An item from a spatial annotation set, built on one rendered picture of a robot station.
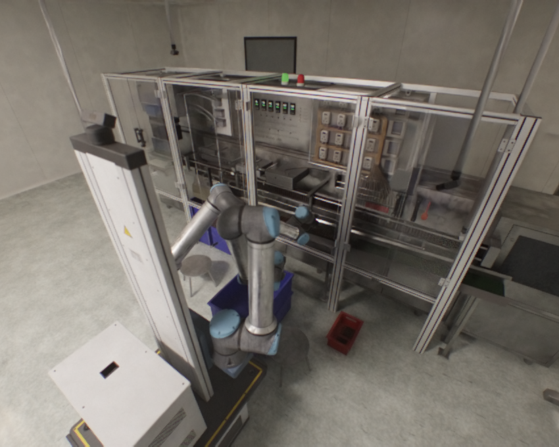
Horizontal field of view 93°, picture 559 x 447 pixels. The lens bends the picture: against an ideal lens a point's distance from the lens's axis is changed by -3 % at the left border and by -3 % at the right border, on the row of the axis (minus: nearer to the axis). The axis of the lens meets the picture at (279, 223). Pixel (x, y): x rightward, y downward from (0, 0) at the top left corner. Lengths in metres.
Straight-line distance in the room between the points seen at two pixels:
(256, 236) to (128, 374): 0.84
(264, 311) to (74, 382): 0.87
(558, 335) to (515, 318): 0.25
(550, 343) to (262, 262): 2.18
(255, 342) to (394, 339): 1.50
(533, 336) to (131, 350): 2.56
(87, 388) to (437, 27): 5.10
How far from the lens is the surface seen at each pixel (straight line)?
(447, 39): 4.92
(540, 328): 2.64
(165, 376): 1.43
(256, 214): 1.03
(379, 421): 2.26
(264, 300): 1.22
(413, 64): 4.98
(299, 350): 2.09
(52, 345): 3.02
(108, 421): 1.43
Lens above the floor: 2.04
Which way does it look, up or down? 34 degrees down
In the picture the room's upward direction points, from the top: straight up
